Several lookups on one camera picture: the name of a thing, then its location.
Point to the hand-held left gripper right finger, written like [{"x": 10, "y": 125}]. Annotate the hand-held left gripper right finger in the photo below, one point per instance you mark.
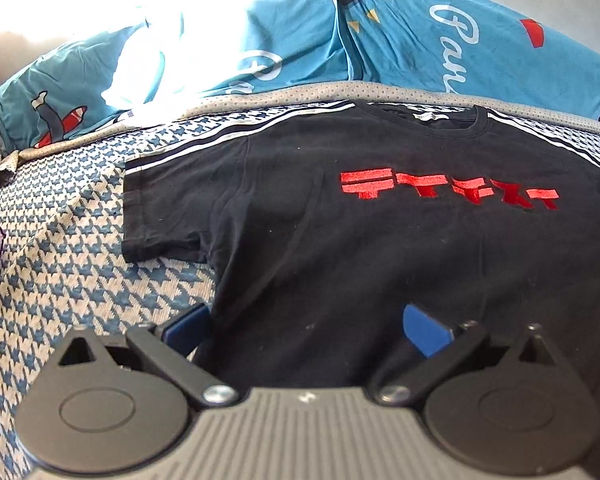
[{"x": 425, "y": 332}]

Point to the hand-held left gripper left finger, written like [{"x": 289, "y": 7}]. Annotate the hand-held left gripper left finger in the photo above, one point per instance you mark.
[{"x": 187, "y": 330}]

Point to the black t-shirt with red print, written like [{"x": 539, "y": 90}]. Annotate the black t-shirt with red print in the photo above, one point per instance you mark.
[{"x": 330, "y": 260}]

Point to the blue airplane print bed sheet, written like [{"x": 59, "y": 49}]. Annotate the blue airplane print bed sheet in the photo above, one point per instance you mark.
[{"x": 405, "y": 45}]

